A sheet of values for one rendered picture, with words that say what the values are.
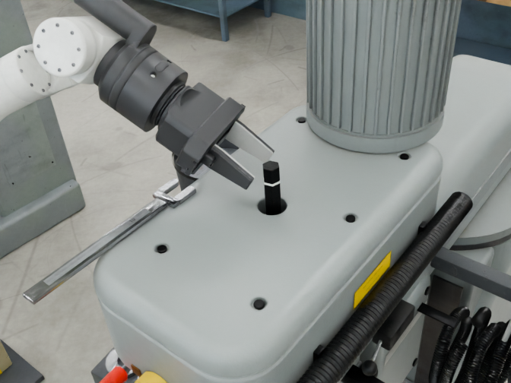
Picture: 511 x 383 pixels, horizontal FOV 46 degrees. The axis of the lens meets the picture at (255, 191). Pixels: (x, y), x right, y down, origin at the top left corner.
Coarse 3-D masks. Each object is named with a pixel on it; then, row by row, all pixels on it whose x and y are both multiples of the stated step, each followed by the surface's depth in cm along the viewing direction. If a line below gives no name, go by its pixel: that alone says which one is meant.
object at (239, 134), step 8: (232, 128) 74; (240, 128) 73; (248, 128) 73; (232, 136) 74; (240, 136) 74; (248, 136) 73; (256, 136) 73; (240, 144) 75; (248, 144) 74; (256, 144) 73; (264, 144) 73; (248, 152) 75; (256, 152) 74; (264, 152) 74; (272, 152) 73; (264, 160) 74
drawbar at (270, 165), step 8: (264, 168) 71; (272, 168) 71; (264, 176) 71; (272, 176) 71; (272, 192) 72; (280, 192) 73; (272, 200) 73; (280, 200) 74; (272, 208) 74; (280, 208) 75
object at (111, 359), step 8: (112, 352) 145; (104, 360) 145; (112, 360) 143; (120, 360) 145; (96, 368) 143; (104, 368) 143; (112, 368) 142; (96, 376) 142; (104, 376) 141; (128, 376) 140; (136, 376) 141
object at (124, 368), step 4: (124, 364) 80; (116, 368) 79; (120, 368) 79; (124, 368) 79; (128, 368) 79; (112, 372) 78; (116, 372) 78; (120, 372) 78; (124, 372) 78; (128, 372) 80; (108, 376) 78; (112, 376) 78; (116, 376) 78; (120, 376) 78; (124, 376) 78; (104, 380) 77; (108, 380) 77; (112, 380) 77; (116, 380) 78; (120, 380) 78; (124, 380) 78
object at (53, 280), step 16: (160, 192) 77; (192, 192) 77; (144, 208) 75; (160, 208) 75; (128, 224) 73; (112, 240) 71; (80, 256) 69; (96, 256) 69; (64, 272) 67; (32, 288) 65; (48, 288) 65
